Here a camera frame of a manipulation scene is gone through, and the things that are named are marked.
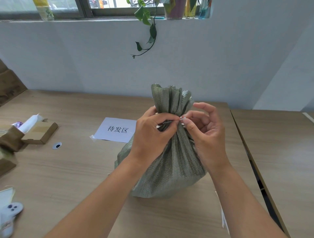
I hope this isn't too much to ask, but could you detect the person's left hand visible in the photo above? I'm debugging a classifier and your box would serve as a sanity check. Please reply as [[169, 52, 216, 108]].
[[129, 106, 181, 170]]

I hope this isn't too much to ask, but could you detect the person's right hand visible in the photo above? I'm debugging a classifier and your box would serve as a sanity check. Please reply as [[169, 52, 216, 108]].
[[181, 102, 233, 176]]

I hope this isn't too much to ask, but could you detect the thin grey wire tie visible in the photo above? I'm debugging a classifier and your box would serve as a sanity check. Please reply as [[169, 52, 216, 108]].
[[157, 117, 187, 129]]

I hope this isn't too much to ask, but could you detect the green woven sack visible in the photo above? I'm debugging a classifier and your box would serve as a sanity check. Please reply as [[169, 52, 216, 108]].
[[114, 84, 208, 199]]

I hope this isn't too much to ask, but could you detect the person's right forearm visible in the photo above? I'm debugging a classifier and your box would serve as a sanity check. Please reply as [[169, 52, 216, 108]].
[[210, 164, 288, 238]]

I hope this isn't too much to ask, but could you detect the person's left forearm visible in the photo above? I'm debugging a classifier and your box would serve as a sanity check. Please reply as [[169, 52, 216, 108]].
[[44, 153, 161, 238]]

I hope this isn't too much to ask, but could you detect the white paper sign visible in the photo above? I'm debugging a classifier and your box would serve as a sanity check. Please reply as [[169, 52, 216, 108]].
[[89, 117, 137, 144]]

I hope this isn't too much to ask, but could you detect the wooden side table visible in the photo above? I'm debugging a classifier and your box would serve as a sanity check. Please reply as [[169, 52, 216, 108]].
[[230, 109, 314, 238]]

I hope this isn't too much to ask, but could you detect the green trailing vine plant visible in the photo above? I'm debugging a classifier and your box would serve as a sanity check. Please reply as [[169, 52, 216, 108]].
[[126, 0, 160, 59]]

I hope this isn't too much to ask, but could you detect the blue glass bottle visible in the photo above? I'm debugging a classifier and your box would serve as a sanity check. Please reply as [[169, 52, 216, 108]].
[[198, 0, 212, 20]]

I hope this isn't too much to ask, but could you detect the white paper sheet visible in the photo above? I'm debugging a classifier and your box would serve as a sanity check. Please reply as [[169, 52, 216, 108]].
[[215, 191, 230, 235]]

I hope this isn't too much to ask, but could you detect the yellow glass bottle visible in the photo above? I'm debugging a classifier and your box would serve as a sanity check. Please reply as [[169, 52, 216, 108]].
[[185, 0, 198, 19]]

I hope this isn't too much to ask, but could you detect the pink plant pot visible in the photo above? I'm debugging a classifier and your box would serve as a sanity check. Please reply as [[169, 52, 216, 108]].
[[163, 0, 187, 20]]

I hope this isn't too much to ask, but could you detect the small flat cardboard box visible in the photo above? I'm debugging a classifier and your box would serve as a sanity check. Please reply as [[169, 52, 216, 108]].
[[21, 120, 59, 145]]

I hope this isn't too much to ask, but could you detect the brown open cardboard box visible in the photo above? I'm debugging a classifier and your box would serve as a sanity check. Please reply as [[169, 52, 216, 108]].
[[0, 126, 25, 153]]

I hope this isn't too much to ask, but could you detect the large brown cardboard box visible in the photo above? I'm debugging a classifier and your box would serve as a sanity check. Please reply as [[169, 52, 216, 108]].
[[0, 59, 27, 107]]

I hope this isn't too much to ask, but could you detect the brown cardboard flap piece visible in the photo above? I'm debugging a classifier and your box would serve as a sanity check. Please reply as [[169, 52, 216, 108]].
[[0, 157, 17, 177]]

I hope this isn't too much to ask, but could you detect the yellow green drink bottle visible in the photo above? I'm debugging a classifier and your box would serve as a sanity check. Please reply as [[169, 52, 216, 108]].
[[33, 0, 54, 21]]

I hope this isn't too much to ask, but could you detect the grey plush toy with buttons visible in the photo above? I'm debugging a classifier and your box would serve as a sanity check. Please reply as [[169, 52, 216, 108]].
[[0, 202, 24, 238]]

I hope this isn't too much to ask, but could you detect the dark window frame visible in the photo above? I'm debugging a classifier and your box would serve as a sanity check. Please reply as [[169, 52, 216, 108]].
[[0, 0, 214, 20]]

